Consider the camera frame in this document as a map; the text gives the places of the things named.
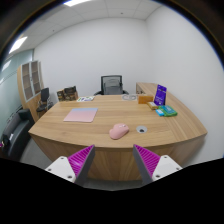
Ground wooden shelf cabinet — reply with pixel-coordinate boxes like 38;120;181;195
17;60;46;122

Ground wooden side desk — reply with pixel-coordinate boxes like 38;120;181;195
135;82;158;96

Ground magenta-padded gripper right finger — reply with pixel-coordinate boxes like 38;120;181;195
132;143;184;186

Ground orange box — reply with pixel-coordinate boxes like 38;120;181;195
137;94;155;105

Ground ceiling light panels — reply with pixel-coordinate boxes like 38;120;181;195
0;0;92;84

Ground pink computer mouse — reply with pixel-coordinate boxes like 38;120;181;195
108;122;130;140

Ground black mesh office chair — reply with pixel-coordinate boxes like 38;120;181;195
93;74;130;97

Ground tan flat box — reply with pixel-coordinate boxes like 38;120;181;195
146;101;159;111

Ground black leather sofa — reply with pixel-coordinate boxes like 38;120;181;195
0;108;36;161

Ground green pack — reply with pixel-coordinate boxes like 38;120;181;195
157;105;178;118

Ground pink and blue mouse pad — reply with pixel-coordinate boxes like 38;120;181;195
63;107;99;124

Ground silver desk cable grommet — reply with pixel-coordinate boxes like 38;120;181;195
136;125;148;134

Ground large brown black-topped box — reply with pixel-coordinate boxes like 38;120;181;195
63;85;79;101

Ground small brown cardboard box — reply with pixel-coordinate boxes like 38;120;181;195
56;89;66;102

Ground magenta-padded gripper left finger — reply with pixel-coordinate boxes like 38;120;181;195
44;144;96;186

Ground white sheet with round print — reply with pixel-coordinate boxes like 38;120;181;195
121;93;138;102

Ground small black chair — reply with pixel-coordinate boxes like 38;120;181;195
35;87;54;114

